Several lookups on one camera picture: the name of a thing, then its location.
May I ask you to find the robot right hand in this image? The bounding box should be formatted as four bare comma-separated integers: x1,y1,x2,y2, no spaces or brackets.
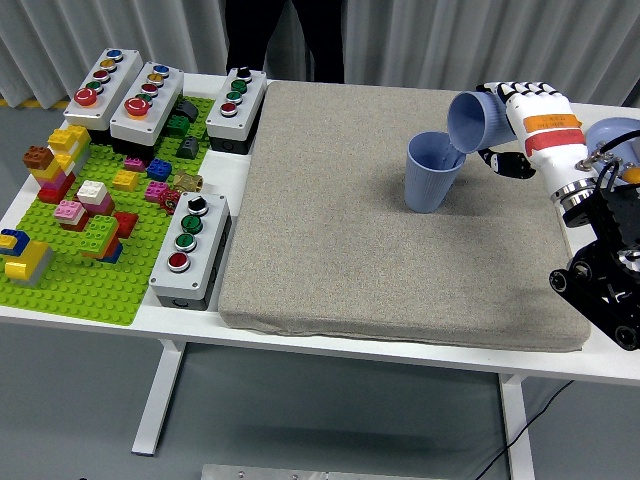
474,80,601,195

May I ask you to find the blue ribbed plastic cup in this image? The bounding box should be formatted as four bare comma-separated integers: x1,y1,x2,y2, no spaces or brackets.
405,130,467,215
446,90,519,155

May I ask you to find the blue plate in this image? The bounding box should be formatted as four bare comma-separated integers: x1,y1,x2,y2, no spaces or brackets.
583,116,640,191

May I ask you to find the grey-brown fabric mat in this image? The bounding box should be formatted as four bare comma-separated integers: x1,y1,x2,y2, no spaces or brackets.
218,80,591,353

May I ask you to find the white table leg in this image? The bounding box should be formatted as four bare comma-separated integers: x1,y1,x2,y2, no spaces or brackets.
497,372,536,480
131,339,187,457

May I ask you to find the four-button white control box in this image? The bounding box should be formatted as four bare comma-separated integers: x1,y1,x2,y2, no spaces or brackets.
148,191,234,312
205,67,268,155

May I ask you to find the person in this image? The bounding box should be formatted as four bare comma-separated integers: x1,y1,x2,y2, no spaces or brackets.
223,0,347,85

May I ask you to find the dark green toy brick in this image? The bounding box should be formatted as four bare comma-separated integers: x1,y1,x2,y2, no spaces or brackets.
165,114,191,139

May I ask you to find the five-button white control box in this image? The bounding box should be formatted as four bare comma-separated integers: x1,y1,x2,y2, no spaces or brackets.
109,61,185,156
62,47,145,146

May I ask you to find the blue toy brick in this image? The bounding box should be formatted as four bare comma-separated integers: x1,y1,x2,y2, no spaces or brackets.
146,157,174,182

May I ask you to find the yellow toy brick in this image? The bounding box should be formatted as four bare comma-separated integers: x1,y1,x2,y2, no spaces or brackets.
111,169,140,193

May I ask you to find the red toy brick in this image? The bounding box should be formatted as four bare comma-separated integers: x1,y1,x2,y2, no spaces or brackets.
112,211,140,240

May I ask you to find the grey metal plate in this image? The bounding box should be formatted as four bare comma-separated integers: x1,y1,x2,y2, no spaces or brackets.
199,463,441,480

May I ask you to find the green orange blue brick stack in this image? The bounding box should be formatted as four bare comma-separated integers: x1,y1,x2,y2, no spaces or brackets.
75,214,124,265

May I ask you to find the yellow white brick stack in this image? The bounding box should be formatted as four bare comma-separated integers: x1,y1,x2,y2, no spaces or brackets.
47,124,93,176

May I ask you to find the pink white red brick stack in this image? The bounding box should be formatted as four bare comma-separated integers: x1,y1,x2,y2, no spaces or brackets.
53,199,90,233

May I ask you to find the green toy brick baseplate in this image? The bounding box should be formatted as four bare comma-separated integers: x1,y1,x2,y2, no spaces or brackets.
0,94,217,328

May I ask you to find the white pleated curtain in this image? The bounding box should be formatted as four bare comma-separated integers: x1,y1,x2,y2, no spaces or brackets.
0,0,640,110

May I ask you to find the brown yellow pink brick stack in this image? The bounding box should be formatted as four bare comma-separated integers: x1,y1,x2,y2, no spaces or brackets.
21,145,77,205

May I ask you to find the yellow black floor tape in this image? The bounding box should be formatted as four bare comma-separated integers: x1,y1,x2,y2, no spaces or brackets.
0,97,71,109

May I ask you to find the blue yellow grey brick stack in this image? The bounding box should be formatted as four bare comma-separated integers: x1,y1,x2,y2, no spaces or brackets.
0,228,55,289

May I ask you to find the black floor cable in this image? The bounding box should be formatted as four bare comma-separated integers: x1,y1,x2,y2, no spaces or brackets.
472,379,576,480

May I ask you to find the brass valve red handle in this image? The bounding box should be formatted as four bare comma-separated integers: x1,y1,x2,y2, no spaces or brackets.
158,170,205,216

